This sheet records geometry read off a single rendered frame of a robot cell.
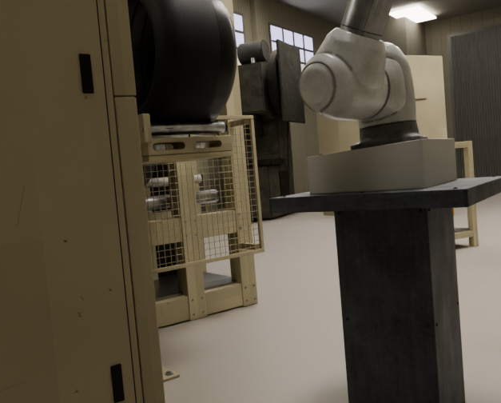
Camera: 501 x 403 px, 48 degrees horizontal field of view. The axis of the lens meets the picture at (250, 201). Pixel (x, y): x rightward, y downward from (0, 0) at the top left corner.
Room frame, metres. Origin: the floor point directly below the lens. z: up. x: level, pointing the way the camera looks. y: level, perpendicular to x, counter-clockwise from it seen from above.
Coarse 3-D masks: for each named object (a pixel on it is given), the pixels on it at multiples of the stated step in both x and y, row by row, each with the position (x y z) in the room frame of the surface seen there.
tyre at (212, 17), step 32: (128, 0) 2.15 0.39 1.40; (160, 0) 1.96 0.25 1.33; (192, 0) 1.99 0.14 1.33; (160, 32) 1.94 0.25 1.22; (192, 32) 1.95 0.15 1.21; (224, 32) 2.03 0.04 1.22; (160, 64) 1.95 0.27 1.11; (192, 64) 1.96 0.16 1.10; (224, 64) 2.03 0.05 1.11; (160, 96) 1.99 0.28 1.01; (192, 96) 2.01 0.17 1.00; (224, 96) 2.10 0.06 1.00
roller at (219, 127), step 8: (152, 128) 1.99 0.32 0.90; (160, 128) 2.01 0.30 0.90; (168, 128) 2.03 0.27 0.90; (176, 128) 2.05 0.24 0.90; (184, 128) 2.07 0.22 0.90; (192, 128) 2.09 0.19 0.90; (200, 128) 2.11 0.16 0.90; (208, 128) 2.13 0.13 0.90; (216, 128) 2.15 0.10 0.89; (224, 128) 2.17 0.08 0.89
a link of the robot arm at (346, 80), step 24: (360, 0) 1.30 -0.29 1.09; (384, 0) 1.30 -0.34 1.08; (360, 24) 1.31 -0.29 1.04; (384, 24) 1.33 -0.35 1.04; (336, 48) 1.32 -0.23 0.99; (360, 48) 1.30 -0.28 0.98; (384, 48) 1.34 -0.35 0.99; (312, 72) 1.32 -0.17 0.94; (336, 72) 1.29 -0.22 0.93; (360, 72) 1.31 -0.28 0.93; (384, 72) 1.38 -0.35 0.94; (312, 96) 1.33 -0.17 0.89; (336, 96) 1.30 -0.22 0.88; (360, 96) 1.33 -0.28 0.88; (384, 96) 1.41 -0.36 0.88; (336, 120) 1.40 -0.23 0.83
